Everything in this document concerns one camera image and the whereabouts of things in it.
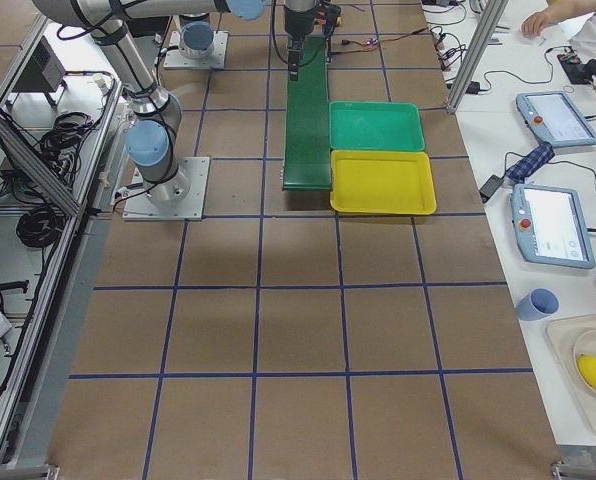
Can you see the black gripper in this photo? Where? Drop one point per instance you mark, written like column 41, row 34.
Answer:
column 294, row 25

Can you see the person's hand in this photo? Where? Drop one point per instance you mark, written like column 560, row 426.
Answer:
column 534, row 24

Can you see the green plastic tray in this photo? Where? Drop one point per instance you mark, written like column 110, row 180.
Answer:
column 366, row 125

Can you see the green conveyor belt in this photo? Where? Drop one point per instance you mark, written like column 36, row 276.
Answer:
column 307, row 143

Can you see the yellow plastic tray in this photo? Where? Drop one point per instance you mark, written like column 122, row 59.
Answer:
column 382, row 182

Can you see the black power adapter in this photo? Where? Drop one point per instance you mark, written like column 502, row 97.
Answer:
column 490, row 187

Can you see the far blue teach pendant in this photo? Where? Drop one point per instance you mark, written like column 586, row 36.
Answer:
column 553, row 118

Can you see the blue teach pendant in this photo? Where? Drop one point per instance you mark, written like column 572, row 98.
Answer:
column 553, row 118
column 549, row 226

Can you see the folded blue umbrella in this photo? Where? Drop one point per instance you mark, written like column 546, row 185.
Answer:
column 530, row 163

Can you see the near blue teach pendant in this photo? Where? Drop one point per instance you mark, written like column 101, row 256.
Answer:
column 549, row 226

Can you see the blue plastic cup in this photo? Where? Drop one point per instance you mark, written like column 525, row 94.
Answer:
column 537, row 304

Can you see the yellow lemon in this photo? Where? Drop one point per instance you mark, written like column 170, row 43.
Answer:
column 586, row 365

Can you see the beige tray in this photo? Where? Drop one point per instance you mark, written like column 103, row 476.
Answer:
column 562, row 335

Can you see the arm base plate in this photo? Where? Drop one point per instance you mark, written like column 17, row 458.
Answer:
column 196, row 49
column 181, row 198

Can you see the aluminium frame post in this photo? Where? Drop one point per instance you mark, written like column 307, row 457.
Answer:
column 489, row 17

